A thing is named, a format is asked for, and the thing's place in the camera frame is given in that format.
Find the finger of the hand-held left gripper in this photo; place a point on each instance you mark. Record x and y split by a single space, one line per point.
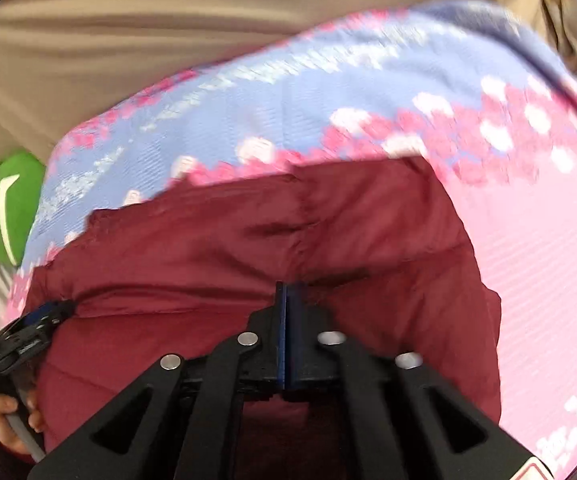
43 314

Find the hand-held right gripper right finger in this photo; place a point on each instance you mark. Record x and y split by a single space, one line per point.
294 335

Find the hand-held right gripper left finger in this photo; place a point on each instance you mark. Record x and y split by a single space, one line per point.
281 335

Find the maroon quilted puffer jacket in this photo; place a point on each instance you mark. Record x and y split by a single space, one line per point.
268 240

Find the person's left hand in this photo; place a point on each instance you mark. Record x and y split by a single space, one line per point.
6 422

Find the green plush toy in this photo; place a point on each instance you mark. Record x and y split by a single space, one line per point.
13 205

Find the pink floral bed sheet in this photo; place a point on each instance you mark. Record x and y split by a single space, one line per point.
368 100

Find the beige cloth backdrop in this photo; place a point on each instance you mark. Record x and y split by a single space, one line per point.
143 45

